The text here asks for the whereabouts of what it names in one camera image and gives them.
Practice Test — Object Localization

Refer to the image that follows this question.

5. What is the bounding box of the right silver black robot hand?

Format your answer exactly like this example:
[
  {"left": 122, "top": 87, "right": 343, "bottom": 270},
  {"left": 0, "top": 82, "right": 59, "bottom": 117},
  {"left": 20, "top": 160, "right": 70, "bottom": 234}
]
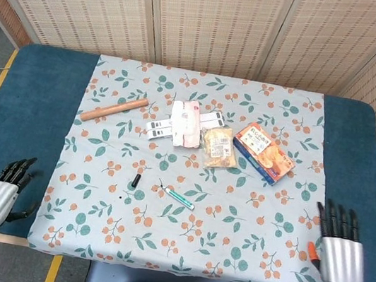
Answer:
[{"left": 301, "top": 196, "right": 376, "bottom": 282}]

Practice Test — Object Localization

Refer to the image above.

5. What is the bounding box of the green white marker body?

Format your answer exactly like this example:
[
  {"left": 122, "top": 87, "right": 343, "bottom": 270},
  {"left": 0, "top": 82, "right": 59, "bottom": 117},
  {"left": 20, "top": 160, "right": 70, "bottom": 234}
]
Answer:
[{"left": 158, "top": 184, "right": 199, "bottom": 212}]

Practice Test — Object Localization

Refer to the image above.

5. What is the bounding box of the dark blue table cover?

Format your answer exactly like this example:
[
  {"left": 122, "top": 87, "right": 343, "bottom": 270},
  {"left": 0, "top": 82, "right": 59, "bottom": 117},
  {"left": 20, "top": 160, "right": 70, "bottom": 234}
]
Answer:
[{"left": 0, "top": 37, "right": 376, "bottom": 282}]

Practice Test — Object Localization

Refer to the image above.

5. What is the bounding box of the orange blue cookie box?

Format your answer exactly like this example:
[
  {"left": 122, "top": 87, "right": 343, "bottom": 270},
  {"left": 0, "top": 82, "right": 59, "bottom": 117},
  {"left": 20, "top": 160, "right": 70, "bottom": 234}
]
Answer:
[{"left": 226, "top": 119, "right": 301, "bottom": 189}]

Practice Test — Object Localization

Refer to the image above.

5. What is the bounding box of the wooden rolling pin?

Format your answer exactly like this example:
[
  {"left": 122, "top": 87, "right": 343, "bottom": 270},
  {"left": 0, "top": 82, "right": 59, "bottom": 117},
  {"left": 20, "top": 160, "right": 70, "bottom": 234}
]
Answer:
[{"left": 79, "top": 88, "right": 150, "bottom": 131}]

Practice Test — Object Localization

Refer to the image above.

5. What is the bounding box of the clear snack bag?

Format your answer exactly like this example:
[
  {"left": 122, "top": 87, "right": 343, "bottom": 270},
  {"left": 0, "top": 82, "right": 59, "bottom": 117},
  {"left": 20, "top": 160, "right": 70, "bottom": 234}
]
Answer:
[{"left": 195, "top": 122, "right": 243, "bottom": 173}]

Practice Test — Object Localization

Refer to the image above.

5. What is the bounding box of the floral print tablecloth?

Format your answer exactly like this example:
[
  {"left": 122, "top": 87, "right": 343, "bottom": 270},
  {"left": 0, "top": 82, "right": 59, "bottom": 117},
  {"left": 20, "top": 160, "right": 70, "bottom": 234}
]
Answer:
[{"left": 24, "top": 47, "right": 358, "bottom": 282}]

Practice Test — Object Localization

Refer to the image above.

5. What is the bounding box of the white label strip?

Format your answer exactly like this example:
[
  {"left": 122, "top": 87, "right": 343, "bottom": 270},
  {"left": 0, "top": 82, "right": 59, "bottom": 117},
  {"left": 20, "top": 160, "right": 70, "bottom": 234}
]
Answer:
[
  {"left": 144, "top": 100, "right": 228, "bottom": 144},
  {"left": 145, "top": 126, "right": 175, "bottom": 145}
]

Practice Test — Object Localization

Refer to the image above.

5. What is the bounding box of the white pink paper package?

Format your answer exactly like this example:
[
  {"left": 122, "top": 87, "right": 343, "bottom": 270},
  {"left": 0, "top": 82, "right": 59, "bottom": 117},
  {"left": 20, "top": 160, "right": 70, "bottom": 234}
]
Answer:
[{"left": 166, "top": 98, "right": 208, "bottom": 151}]

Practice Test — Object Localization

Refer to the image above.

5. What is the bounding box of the bamboo folding screen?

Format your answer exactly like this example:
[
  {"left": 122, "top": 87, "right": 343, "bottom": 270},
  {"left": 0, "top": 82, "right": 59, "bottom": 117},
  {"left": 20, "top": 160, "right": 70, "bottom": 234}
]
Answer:
[{"left": 0, "top": 0, "right": 376, "bottom": 152}]

